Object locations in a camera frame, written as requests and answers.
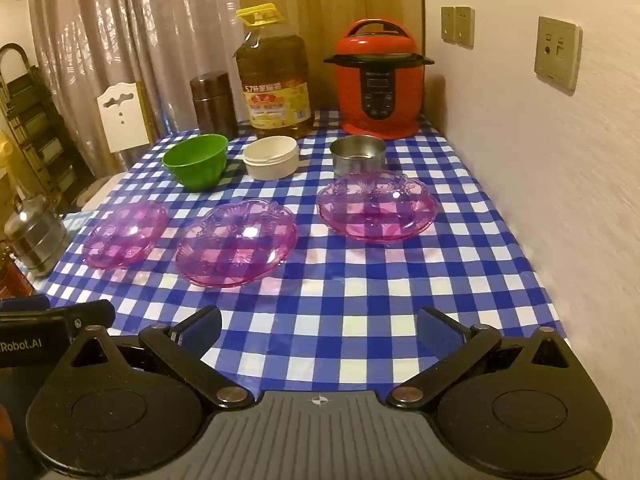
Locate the brown metal canister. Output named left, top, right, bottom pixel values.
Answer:
left=190, top=72, right=239, bottom=140

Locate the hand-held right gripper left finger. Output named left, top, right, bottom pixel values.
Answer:
left=69, top=305, right=257, bottom=412

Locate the green plastic bowl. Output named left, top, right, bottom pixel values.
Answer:
left=161, top=133, right=229, bottom=192

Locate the cooking oil bottle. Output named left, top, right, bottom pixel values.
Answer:
left=235, top=3, right=315, bottom=140

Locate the white plastic bowl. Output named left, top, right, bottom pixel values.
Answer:
left=242, top=136, right=300, bottom=181

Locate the red pressure cooker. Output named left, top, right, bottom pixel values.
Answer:
left=323, top=18, right=435, bottom=141

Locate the stainless steel bowl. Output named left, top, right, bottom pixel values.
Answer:
left=329, top=135, right=388, bottom=181

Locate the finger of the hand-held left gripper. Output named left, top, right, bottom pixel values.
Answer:
left=50, top=299, right=117, bottom=333
left=0, top=295, right=52, bottom=313

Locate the blue white checkered tablecloth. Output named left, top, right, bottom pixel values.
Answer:
left=35, top=107, right=573, bottom=396

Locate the large pink glass plate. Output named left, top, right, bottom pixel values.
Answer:
left=175, top=199, right=299, bottom=289
left=316, top=172, right=439, bottom=244

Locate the white wooden chair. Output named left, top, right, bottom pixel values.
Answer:
left=75, top=81, right=153, bottom=211

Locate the small pink glass plate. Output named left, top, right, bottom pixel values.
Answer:
left=81, top=200, right=169, bottom=271

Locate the stainless steel steamer pot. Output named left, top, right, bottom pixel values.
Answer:
left=4, top=194, right=72, bottom=279

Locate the wall switch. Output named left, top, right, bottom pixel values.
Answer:
left=454, top=6, right=475, bottom=47

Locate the sheer pink curtain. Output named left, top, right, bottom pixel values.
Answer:
left=27, top=0, right=241, bottom=176

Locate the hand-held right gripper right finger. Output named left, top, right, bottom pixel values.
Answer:
left=387, top=306, right=572, bottom=409

